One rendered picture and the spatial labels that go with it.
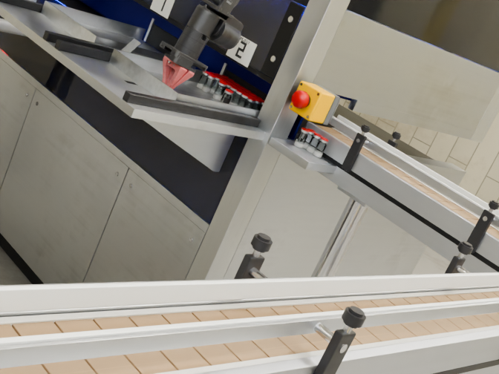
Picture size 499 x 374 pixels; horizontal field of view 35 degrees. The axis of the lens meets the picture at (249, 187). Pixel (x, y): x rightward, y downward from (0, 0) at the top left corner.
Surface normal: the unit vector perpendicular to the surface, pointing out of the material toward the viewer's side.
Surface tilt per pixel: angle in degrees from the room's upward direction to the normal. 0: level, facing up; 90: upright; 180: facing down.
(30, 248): 90
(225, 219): 90
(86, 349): 90
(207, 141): 90
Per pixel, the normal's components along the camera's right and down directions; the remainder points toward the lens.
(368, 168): -0.67, -0.07
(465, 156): -0.51, 0.04
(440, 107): 0.63, 0.48
